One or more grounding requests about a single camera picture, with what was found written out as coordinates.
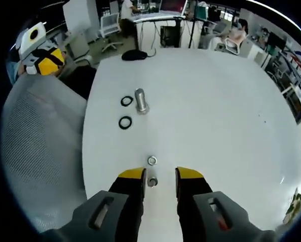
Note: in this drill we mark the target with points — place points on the tall white cabinet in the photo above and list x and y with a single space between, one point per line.
82 17

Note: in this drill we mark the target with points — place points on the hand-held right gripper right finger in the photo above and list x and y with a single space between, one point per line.
190 201

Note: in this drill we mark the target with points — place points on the thick threaded stud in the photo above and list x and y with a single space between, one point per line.
141 100

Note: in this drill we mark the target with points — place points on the large dark screen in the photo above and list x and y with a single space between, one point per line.
173 5

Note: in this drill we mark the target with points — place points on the black computer tower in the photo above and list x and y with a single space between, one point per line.
169 36

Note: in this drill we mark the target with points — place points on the large black washer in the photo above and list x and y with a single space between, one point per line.
120 123
122 101

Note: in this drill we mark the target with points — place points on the white office chair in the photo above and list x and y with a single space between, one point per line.
109 25
231 48

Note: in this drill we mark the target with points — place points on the black computer mouse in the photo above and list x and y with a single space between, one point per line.
134 55

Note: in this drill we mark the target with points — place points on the thin threaded stud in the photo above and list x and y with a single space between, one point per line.
149 181

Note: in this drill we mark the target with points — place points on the shelf with white bins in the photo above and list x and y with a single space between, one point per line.
299 75

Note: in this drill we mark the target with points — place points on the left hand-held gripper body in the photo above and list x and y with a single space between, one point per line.
27 46

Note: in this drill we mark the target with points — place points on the small metal washer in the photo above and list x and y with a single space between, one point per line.
149 160

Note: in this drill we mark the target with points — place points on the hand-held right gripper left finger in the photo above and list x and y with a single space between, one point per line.
126 201

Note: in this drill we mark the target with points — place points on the white side desk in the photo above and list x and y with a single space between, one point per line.
160 17

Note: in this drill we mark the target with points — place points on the grey mesh chair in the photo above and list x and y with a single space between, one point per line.
39 151

